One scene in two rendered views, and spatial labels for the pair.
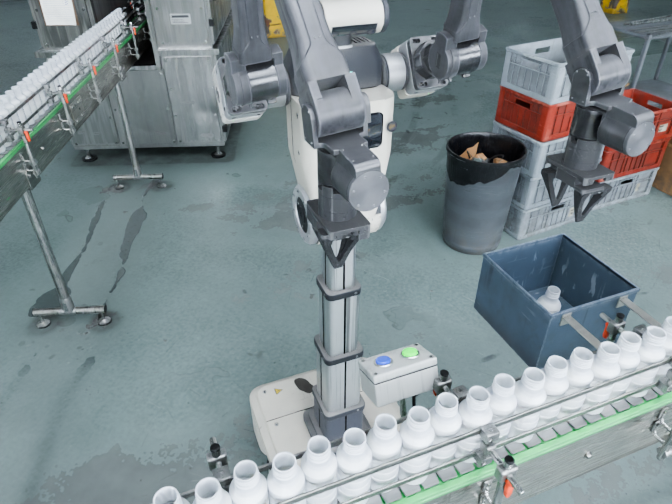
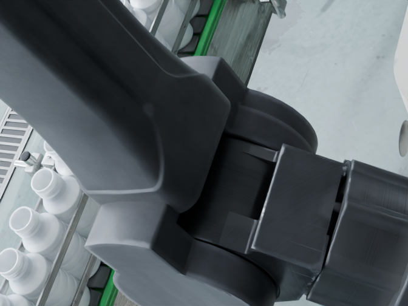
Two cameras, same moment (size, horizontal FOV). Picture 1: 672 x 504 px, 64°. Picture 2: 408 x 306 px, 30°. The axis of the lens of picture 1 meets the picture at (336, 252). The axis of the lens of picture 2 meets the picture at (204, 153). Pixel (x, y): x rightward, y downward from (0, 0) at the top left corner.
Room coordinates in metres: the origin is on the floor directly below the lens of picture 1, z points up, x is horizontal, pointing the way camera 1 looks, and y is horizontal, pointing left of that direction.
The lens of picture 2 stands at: (1.41, -0.31, 1.90)
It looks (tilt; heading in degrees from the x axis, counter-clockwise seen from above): 51 degrees down; 165
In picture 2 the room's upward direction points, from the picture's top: 40 degrees counter-clockwise
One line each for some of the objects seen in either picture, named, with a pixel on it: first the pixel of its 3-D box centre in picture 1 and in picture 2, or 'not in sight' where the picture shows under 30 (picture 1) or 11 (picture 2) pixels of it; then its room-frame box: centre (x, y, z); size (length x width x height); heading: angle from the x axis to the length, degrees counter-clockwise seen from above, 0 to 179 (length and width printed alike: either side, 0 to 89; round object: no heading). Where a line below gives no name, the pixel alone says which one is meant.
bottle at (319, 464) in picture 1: (319, 475); (156, 8); (0.52, 0.03, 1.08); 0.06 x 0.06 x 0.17
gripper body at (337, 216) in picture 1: (337, 201); not in sight; (0.69, 0.00, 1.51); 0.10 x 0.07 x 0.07; 22
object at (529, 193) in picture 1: (540, 171); not in sight; (3.16, -1.33, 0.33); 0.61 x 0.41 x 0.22; 118
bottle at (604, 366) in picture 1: (598, 377); not in sight; (0.74, -0.52, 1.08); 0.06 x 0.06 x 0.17
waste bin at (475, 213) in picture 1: (478, 195); not in sight; (2.86, -0.86, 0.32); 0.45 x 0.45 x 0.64
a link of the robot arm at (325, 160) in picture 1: (339, 164); not in sight; (0.68, 0.00, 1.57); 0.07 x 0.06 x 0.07; 24
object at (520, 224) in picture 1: (533, 201); not in sight; (3.16, -1.33, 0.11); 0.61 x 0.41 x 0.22; 118
